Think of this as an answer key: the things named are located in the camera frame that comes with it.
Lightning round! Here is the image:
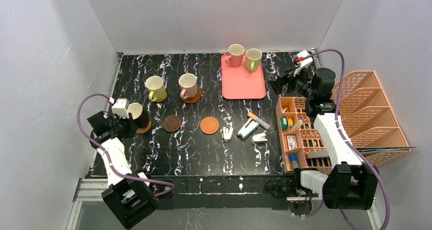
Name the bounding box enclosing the orange wooden coaster front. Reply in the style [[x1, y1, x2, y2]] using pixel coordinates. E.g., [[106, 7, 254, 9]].
[[136, 121, 152, 134]]

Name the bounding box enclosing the pink mug rear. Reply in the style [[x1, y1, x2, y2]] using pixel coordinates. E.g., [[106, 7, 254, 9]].
[[225, 44, 245, 67]]

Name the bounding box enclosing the white red card box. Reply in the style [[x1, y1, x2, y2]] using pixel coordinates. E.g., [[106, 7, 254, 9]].
[[286, 135, 298, 150]]

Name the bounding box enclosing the blue stamp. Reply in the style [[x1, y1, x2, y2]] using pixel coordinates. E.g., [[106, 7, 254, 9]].
[[288, 154, 300, 170]]

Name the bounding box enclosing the green mug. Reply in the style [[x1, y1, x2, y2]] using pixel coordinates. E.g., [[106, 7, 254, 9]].
[[145, 76, 166, 102], [246, 48, 262, 72]]

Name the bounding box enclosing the dark brown mug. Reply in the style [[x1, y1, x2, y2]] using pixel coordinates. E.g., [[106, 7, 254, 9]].
[[127, 103, 150, 129]]

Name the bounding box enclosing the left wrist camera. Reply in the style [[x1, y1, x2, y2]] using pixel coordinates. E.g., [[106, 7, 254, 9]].
[[108, 97, 129, 119]]

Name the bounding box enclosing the white stapler right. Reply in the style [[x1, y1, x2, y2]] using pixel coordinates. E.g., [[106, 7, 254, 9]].
[[251, 133, 268, 144]]

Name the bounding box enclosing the blue white stapler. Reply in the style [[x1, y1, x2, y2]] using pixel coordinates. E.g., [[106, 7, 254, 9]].
[[237, 118, 259, 139]]

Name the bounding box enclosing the orange file organizer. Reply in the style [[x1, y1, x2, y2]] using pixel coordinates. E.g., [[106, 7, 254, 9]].
[[276, 71, 411, 174]]

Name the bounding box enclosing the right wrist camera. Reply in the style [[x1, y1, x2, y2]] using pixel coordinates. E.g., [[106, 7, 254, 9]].
[[293, 50, 313, 76]]

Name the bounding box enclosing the small orange coaster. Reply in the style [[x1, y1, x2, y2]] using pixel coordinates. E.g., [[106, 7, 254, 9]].
[[154, 93, 168, 103]]

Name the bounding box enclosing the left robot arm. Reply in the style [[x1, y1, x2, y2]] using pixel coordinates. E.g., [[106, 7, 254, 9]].
[[87, 111, 159, 229]]

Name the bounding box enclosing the brown saucer coaster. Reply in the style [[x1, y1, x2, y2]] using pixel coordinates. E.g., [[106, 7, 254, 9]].
[[182, 88, 202, 104]]

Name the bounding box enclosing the small white stapler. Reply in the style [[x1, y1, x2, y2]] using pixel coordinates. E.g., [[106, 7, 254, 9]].
[[221, 126, 233, 142]]

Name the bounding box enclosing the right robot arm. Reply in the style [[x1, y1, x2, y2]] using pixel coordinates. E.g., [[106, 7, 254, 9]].
[[267, 68, 379, 210]]

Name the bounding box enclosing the pink tray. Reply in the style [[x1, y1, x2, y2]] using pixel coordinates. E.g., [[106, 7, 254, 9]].
[[221, 54, 266, 100]]

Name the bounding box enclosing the cream item in organizer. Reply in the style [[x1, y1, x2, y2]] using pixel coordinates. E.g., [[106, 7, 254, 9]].
[[291, 119, 303, 131]]

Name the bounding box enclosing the pink mug front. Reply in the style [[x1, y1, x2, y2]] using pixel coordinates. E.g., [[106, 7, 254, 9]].
[[178, 73, 198, 99]]

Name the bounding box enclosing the green eraser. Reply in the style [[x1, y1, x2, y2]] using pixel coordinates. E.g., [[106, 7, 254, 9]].
[[280, 117, 288, 130]]

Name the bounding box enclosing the green mug rear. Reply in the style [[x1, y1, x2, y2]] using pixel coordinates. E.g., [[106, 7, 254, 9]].
[[246, 48, 262, 72]]

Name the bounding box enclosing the pink mug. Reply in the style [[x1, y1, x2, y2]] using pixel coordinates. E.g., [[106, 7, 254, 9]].
[[178, 73, 198, 99], [225, 44, 245, 67]]

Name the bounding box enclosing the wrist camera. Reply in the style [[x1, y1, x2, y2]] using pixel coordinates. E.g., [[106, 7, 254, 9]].
[[293, 50, 313, 76], [108, 97, 129, 119]]

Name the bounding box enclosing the green mug front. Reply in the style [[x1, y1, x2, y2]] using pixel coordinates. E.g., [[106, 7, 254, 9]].
[[145, 76, 166, 102]]

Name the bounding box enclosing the light orange coaster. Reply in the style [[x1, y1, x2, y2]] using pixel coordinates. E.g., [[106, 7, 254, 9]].
[[200, 116, 219, 135]]

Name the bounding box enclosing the orange grey marker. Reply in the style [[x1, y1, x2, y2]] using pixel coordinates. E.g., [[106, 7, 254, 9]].
[[248, 112, 271, 130]]

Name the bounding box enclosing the dark brown coaster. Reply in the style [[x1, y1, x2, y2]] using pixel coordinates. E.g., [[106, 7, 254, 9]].
[[162, 115, 182, 133]]

